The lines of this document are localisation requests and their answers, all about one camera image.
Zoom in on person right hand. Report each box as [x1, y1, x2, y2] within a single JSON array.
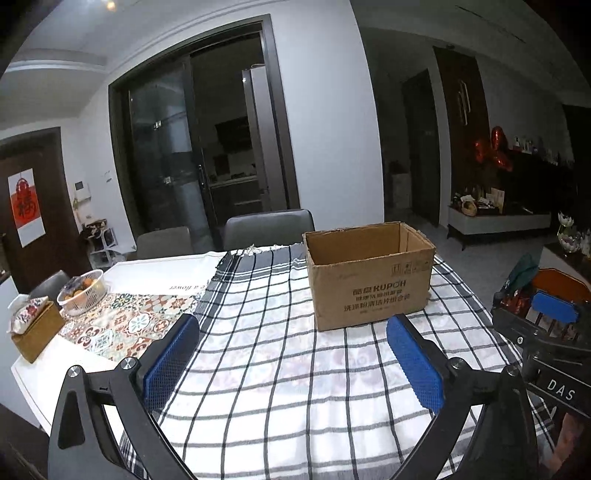
[[550, 414, 590, 480]]

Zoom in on red wooden chair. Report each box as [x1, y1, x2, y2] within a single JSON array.
[[492, 268, 590, 347]]

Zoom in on green cloth on chair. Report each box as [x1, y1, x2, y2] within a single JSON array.
[[503, 253, 539, 295]]

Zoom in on white flower ornament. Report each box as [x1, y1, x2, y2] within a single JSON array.
[[557, 212, 587, 254]]

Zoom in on white tv cabinet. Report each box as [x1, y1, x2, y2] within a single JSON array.
[[447, 207, 551, 249]]

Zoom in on patterned floral table mat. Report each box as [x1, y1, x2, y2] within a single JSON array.
[[59, 293, 199, 362]]

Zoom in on wicker tissue box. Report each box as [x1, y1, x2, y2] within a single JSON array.
[[7, 294, 65, 364]]

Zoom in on clear fruit bowl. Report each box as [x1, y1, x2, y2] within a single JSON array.
[[57, 269, 108, 317]]

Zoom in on red balloons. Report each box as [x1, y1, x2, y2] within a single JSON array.
[[475, 126, 513, 172]]

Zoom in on black white checked tablecloth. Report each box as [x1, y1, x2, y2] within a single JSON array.
[[117, 242, 555, 480]]

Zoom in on small white shelf rack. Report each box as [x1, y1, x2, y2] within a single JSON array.
[[81, 219, 117, 270]]

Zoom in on brown cardboard box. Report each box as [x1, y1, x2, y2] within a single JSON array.
[[304, 222, 436, 331]]

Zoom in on grey dining chair left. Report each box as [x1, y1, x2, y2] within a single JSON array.
[[136, 226, 193, 260]]

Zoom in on grey dining chair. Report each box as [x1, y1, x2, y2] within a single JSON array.
[[136, 226, 193, 260], [223, 209, 315, 251]]

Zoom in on red fu door poster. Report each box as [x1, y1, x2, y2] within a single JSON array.
[[7, 168, 46, 248]]

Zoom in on grey dining chair right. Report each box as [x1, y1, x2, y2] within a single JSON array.
[[223, 209, 315, 251]]

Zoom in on glass sliding door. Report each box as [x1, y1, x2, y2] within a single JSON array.
[[108, 15, 301, 253]]

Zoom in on white wall intercom panel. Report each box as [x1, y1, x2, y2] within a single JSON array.
[[74, 180, 91, 202]]

